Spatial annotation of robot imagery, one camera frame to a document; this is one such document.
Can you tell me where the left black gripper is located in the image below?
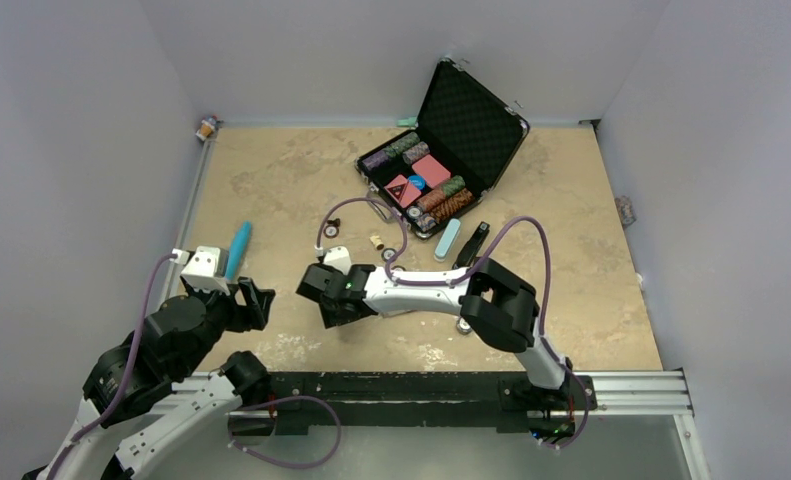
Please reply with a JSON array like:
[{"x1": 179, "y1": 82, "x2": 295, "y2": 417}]
[{"x1": 177, "y1": 270, "x2": 275, "y2": 377}]

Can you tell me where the black stapler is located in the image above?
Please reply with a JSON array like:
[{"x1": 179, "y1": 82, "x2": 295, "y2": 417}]
[{"x1": 452, "y1": 222, "x2": 490, "y2": 269}]

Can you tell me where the light blue stapler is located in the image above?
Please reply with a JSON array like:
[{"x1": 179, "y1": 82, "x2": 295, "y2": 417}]
[{"x1": 433, "y1": 218, "x2": 461, "y2": 262}]

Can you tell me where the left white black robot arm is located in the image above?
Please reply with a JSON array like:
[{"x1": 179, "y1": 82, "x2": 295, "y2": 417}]
[{"x1": 23, "y1": 277, "x2": 276, "y2": 479}]

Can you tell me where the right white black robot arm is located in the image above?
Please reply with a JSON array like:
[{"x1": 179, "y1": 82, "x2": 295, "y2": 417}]
[{"x1": 296, "y1": 257, "x2": 572, "y2": 407}]

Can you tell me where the light blue marker tube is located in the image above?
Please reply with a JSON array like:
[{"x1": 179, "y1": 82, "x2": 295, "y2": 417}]
[{"x1": 225, "y1": 221, "x2": 252, "y2": 282}]

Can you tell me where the blue poker chip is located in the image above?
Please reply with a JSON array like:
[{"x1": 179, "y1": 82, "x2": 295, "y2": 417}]
[{"x1": 380, "y1": 247, "x2": 398, "y2": 262}]

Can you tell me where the cream chess piece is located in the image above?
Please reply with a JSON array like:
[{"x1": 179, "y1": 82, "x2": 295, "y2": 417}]
[{"x1": 369, "y1": 235, "x2": 385, "y2": 251}]

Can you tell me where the brown poker chip left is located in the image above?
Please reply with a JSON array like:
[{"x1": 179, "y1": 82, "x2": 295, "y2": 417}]
[{"x1": 323, "y1": 224, "x2": 340, "y2": 239}]

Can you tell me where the pink card deck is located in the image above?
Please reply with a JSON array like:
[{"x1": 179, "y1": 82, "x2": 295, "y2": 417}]
[{"x1": 412, "y1": 154, "x2": 451, "y2": 188}]

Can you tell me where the small orange bottle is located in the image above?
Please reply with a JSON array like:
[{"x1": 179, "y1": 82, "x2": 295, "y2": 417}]
[{"x1": 195, "y1": 115, "x2": 220, "y2": 142}]

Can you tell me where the black poker chip case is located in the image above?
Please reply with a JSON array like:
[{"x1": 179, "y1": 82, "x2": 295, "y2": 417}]
[{"x1": 354, "y1": 57, "x2": 530, "y2": 239}]

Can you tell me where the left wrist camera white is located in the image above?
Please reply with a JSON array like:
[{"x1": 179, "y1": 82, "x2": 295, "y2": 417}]
[{"x1": 172, "y1": 246, "x2": 230, "y2": 295}]

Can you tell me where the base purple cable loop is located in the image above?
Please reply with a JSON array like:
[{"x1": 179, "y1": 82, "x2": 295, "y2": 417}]
[{"x1": 226, "y1": 396, "x2": 345, "y2": 470}]

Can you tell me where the chip stack by wall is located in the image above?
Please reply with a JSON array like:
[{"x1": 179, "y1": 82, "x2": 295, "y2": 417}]
[{"x1": 614, "y1": 196, "x2": 637, "y2": 229}]

